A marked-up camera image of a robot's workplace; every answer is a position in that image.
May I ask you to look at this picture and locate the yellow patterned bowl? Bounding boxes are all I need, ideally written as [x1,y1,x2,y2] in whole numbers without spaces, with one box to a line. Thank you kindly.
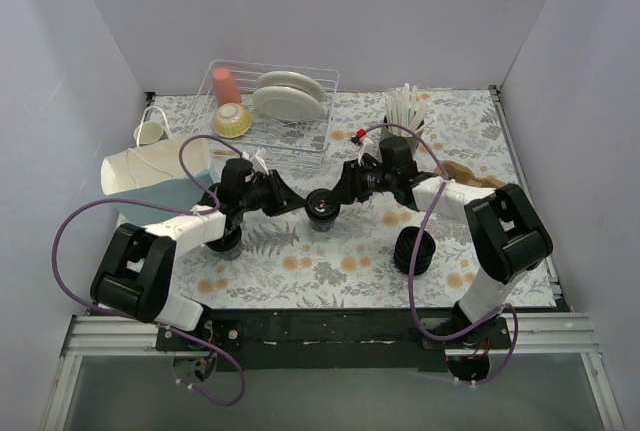
[212,103,253,139]

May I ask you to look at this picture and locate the black coffee lid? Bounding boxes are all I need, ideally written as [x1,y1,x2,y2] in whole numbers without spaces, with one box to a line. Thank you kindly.
[305,188,340,220]

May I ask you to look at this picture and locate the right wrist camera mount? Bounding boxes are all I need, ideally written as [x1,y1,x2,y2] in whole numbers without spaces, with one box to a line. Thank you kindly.
[350,129,374,165]

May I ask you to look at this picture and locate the front white plate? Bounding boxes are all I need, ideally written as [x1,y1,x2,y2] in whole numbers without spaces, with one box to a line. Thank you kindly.
[252,86,323,122]

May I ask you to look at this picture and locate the small white mug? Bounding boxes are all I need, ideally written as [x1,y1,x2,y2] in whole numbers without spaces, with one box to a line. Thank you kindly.
[133,122,166,147]

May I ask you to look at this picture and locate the light blue paper bag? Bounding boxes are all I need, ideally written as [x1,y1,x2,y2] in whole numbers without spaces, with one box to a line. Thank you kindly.
[101,136,219,210]

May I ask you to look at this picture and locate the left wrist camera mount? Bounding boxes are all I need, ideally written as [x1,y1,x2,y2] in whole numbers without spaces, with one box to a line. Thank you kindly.
[242,148,269,175]

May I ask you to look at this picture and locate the pink plastic cup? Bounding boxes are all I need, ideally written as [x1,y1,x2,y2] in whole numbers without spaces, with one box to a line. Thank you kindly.
[212,67,242,106]

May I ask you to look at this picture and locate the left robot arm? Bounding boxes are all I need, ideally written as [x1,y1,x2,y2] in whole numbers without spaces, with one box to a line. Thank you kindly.
[90,158,305,351]

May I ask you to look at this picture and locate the white plate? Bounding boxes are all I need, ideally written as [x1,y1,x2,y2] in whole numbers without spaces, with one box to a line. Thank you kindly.
[256,71,326,102]
[252,86,323,122]

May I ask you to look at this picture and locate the white wire dish rack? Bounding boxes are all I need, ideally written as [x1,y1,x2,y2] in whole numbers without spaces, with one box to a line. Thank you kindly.
[183,60,340,168]

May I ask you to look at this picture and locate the rear white plate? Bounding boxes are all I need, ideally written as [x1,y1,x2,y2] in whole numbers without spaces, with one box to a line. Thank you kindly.
[256,71,326,102]

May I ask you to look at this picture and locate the dark coffee cup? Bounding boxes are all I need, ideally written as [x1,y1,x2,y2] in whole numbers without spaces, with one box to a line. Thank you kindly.
[206,228,243,261]
[305,188,341,232]

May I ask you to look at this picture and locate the stack of black lids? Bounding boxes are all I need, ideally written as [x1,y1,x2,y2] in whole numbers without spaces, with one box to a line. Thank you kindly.
[393,226,436,276]

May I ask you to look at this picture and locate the brown cardboard cup carrier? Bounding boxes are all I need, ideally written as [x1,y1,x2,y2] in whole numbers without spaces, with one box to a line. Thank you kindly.
[441,161,505,188]

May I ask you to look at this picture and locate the floral table mat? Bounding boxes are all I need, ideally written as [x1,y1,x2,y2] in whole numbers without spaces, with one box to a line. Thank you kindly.
[97,89,559,310]

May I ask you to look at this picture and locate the bundle of white straws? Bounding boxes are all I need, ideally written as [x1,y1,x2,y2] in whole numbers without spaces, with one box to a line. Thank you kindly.
[384,83,435,137]

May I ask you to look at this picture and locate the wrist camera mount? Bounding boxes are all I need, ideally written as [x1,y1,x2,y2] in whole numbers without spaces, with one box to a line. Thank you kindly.
[350,129,374,165]
[242,148,269,175]

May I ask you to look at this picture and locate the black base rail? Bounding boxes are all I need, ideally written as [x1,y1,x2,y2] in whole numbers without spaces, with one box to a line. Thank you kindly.
[154,307,516,372]

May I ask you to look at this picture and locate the grey straw holder cup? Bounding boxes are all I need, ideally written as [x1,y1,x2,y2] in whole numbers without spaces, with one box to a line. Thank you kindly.
[380,126,424,154]

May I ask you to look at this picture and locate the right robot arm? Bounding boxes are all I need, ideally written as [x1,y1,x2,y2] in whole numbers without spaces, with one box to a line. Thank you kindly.
[326,136,553,349]

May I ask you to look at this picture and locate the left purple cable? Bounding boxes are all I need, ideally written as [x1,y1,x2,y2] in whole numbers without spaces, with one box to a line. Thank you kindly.
[51,134,251,408]

